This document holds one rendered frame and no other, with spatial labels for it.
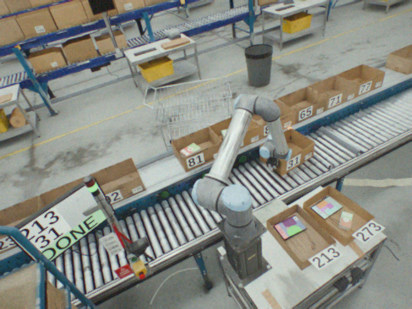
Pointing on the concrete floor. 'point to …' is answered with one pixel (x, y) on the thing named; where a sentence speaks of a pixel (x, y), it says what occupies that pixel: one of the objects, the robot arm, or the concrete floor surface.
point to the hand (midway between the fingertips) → (270, 168)
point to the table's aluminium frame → (314, 292)
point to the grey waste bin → (259, 64)
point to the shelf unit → (34, 280)
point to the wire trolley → (187, 110)
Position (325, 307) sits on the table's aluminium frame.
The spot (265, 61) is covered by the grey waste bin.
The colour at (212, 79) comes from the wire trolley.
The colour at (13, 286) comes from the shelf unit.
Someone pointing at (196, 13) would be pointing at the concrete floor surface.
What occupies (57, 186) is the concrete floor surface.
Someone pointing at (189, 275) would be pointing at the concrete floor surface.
